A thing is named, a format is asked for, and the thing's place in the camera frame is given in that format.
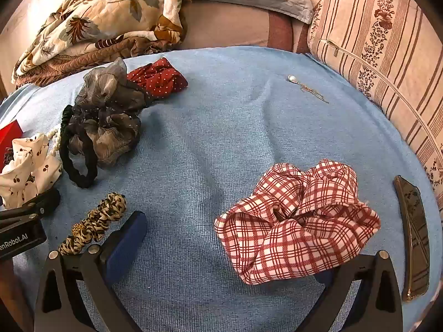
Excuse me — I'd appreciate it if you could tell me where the dark dotted sheer scrunchie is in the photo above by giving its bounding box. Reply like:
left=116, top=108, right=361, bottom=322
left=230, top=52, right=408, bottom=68
left=67, top=104, right=142, bottom=167

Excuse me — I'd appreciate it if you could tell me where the black scrunchie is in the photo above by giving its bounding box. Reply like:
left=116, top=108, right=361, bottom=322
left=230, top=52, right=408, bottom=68
left=59, top=104, right=99, bottom=189

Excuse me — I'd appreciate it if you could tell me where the red plaid scrunchie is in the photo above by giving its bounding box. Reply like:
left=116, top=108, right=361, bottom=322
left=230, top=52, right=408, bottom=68
left=214, top=159, right=381, bottom=285

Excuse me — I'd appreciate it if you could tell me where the silver pendant necklace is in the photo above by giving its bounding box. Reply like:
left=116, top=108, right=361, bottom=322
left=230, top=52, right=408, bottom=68
left=287, top=75, right=329, bottom=103

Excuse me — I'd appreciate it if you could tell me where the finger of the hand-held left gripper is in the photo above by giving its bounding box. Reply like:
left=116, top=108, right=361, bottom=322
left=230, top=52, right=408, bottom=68
left=0, top=188, right=61, bottom=230

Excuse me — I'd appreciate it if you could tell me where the blue towel cloth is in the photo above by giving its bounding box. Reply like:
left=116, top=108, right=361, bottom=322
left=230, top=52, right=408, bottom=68
left=0, top=46, right=443, bottom=332

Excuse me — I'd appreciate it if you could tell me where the leopard print scrunchie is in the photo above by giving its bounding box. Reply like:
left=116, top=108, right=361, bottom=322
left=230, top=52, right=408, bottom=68
left=58, top=192, right=127, bottom=257

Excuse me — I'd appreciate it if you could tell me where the floral leaf print quilt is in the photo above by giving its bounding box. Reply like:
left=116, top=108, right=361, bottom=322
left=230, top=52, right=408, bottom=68
left=11, top=0, right=191, bottom=89

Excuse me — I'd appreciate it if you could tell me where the red box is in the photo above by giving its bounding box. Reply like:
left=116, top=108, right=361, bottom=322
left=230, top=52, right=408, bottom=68
left=0, top=121, right=24, bottom=153

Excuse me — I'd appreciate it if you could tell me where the striped floral pillow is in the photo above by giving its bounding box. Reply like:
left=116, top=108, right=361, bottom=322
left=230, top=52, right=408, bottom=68
left=307, top=0, right=443, bottom=211

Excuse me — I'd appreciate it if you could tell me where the white cherry print scrunchie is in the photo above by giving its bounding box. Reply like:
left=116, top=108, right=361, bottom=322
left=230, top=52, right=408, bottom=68
left=0, top=133, right=63, bottom=209

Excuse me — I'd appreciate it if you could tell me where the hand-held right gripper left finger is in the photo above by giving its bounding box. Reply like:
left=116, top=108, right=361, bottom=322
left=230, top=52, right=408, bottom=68
left=34, top=210, right=148, bottom=332

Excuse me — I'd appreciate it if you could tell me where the pink brown bed sheet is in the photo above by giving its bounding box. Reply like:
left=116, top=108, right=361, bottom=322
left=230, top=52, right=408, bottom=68
left=180, top=0, right=393, bottom=55

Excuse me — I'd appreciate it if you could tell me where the pearl bracelet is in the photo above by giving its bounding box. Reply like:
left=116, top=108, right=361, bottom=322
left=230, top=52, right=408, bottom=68
left=44, top=127, right=63, bottom=161

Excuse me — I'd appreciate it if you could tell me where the red polka dot scrunchie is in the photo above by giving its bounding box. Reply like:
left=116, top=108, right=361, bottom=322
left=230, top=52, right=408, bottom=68
left=126, top=58, right=188, bottom=99

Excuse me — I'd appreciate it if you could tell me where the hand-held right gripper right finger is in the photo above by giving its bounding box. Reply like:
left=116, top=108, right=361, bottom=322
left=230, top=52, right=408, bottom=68
left=298, top=250, right=404, bottom=332

